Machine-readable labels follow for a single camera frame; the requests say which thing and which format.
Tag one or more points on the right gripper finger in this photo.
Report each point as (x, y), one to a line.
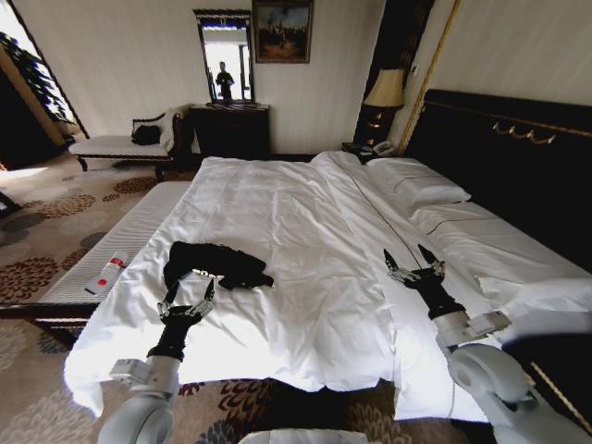
(393, 266)
(430, 259)

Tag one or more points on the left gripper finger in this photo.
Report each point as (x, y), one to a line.
(207, 296)
(170, 296)

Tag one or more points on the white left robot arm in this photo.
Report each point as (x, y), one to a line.
(143, 398)

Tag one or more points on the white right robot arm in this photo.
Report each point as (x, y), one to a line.
(485, 374)

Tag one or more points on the white striped bed bench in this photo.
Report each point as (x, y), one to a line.
(106, 250)

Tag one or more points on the black bed headboard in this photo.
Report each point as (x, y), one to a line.
(509, 166)

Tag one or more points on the black garment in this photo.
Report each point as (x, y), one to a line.
(217, 263)

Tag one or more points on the white pillow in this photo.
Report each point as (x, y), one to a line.
(481, 240)
(416, 185)

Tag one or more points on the white duvet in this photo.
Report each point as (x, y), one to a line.
(300, 231)

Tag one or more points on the white telephone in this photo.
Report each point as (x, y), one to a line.
(383, 148)

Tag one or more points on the dark nightstand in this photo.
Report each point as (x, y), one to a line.
(358, 148)

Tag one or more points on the dark wood chaise longue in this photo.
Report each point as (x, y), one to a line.
(120, 149)

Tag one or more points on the black bag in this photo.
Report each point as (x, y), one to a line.
(145, 135)

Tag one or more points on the white robot front shell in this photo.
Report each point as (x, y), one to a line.
(303, 437)

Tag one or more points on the dark wood dresser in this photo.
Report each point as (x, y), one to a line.
(231, 131)

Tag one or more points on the white cloth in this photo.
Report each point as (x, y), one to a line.
(171, 127)

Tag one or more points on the table lamp beige shade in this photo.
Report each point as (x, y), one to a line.
(384, 92)

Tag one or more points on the person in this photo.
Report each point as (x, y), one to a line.
(225, 83)

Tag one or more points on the dark framed mirror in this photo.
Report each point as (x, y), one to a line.
(224, 51)

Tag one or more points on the framed painting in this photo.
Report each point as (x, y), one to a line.
(282, 31)

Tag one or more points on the green leafy plant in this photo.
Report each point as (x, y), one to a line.
(32, 74)

